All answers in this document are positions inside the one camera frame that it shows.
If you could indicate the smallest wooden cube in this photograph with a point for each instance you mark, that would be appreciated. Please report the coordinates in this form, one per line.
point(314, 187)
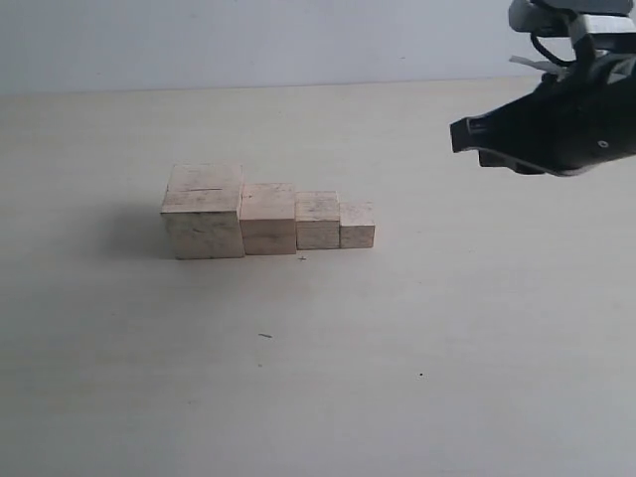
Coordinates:
point(357, 225)

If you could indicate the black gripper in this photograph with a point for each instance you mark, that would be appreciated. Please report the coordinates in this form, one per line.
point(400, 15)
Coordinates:
point(563, 127)

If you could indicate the third largest wooden cube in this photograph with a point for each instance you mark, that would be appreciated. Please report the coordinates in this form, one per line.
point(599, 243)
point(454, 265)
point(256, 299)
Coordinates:
point(317, 215)

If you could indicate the second largest wooden cube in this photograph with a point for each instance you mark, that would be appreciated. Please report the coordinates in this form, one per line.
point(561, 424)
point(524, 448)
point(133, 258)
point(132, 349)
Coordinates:
point(267, 219)

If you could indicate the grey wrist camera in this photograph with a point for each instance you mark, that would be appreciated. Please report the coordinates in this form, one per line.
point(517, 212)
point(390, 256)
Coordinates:
point(571, 19)

